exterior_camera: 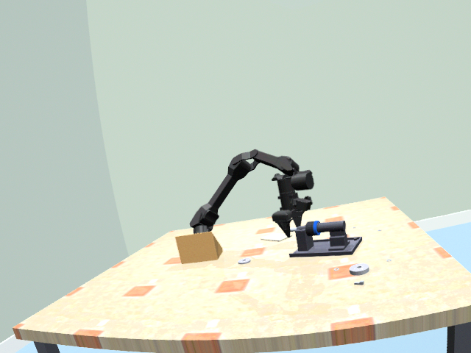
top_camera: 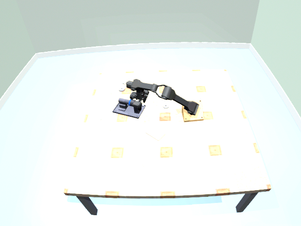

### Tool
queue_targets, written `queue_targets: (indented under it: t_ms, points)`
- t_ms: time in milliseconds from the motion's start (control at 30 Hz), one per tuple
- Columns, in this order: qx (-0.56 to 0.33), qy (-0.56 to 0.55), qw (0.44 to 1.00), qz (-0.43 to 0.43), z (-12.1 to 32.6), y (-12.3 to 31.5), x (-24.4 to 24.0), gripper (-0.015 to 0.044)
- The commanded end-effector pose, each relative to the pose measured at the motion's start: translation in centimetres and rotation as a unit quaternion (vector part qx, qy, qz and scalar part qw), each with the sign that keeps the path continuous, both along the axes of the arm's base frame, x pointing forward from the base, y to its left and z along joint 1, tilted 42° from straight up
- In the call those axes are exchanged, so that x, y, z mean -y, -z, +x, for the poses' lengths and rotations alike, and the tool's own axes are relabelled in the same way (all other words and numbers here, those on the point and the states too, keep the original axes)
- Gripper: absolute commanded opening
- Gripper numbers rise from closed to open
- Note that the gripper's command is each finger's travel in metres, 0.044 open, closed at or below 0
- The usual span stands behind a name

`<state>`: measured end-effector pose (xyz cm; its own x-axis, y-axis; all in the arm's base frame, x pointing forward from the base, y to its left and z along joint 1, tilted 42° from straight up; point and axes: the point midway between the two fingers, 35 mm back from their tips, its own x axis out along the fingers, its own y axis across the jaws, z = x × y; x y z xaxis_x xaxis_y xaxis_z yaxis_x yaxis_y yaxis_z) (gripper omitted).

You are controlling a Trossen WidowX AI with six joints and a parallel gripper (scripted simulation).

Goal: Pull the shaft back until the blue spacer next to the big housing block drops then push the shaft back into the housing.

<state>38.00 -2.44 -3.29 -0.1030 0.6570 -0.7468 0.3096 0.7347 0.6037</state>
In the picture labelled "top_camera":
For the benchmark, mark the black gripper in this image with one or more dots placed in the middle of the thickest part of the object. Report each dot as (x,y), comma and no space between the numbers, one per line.
(140,96)

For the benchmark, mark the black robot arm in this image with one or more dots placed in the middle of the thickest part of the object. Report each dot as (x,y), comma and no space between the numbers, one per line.
(167,94)

